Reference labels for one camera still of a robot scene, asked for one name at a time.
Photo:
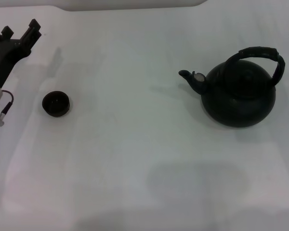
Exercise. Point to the black round teapot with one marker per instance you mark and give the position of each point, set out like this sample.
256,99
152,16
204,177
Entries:
238,103

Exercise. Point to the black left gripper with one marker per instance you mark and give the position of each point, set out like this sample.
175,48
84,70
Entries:
4,55

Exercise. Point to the small black teacup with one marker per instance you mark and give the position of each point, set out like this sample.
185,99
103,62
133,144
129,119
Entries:
55,104

